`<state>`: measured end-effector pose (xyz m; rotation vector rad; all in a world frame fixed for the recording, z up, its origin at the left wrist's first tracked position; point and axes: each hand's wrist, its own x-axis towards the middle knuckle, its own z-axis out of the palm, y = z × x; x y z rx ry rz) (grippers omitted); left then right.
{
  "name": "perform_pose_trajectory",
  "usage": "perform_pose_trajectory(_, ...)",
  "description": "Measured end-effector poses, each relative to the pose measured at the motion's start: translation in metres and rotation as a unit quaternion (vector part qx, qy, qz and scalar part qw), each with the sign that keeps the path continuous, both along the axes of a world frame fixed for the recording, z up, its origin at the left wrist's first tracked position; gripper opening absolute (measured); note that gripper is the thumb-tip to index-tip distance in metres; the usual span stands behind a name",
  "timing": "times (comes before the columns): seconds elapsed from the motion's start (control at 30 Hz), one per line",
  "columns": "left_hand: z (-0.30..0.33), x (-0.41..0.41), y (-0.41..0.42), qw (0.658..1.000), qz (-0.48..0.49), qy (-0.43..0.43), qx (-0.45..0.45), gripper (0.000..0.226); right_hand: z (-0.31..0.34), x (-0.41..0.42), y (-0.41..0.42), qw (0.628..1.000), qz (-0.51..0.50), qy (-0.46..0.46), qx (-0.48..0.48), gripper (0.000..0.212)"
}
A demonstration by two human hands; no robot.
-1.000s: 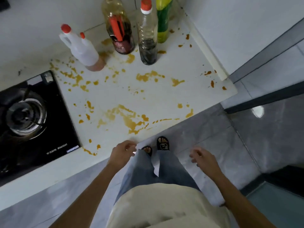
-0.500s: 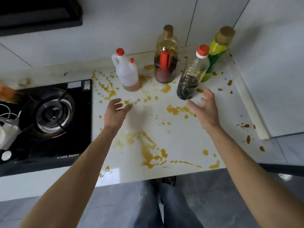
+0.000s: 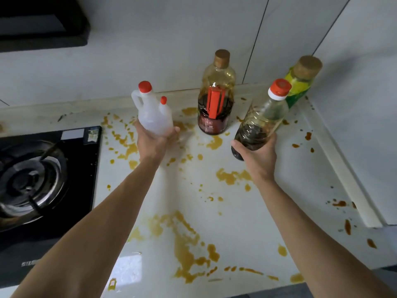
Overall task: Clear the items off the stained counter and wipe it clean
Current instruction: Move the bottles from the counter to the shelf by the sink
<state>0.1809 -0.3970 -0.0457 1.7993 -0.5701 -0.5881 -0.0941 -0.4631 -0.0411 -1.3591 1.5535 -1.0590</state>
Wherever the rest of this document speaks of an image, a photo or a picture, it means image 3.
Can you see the black range hood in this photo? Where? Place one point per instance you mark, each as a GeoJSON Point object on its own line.
{"type": "Point", "coordinates": [40, 23]}

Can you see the person's left hand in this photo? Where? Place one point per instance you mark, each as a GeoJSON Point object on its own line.
{"type": "Point", "coordinates": [152, 146]}

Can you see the person's left thumb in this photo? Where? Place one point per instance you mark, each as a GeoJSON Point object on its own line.
{"type": "Point", "coordinates": [173, 133]}

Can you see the green label bottle brown cap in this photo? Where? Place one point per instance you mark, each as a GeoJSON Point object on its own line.
{"type": "Point", "coordinates": [299, 85]}

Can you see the black glass gas stove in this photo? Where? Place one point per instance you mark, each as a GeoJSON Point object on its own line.
{"type": "Point", "coordinates": [77, 170]}

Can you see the person's left forearm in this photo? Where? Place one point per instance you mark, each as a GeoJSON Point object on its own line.
{"type": "Point", "coordinates": [90, 232]}

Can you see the person's right forearm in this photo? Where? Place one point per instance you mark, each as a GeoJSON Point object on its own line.
{"type": "Point", "coordinates": [313, 242]}

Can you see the steel gas burner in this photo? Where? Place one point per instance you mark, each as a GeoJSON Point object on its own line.
{"type": "Point", "coordinates": [29, 179]}

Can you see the white sticker on stove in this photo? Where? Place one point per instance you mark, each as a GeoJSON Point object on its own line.
{"type": "Point", "coordinates": [72, 134]}

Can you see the person's right thumb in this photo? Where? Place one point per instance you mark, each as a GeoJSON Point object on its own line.
{"type": "Point", "coordinates": [238, 147]}

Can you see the small white plastic bottle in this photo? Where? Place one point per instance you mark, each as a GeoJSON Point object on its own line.
{"type": "Point", "coordinates": [166, 116]}

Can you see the person's right hand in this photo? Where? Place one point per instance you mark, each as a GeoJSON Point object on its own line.
{"type": "Point", "coordinates": [259, 159]}

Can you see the clear bottle with red cap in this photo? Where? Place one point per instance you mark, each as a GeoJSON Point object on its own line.
{"type": "Point", "coordinates": [263, 117]}

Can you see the small torn sticker on stove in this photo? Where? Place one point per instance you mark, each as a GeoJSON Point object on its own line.
{"type": "Point", "coordinates": [93, 135]}

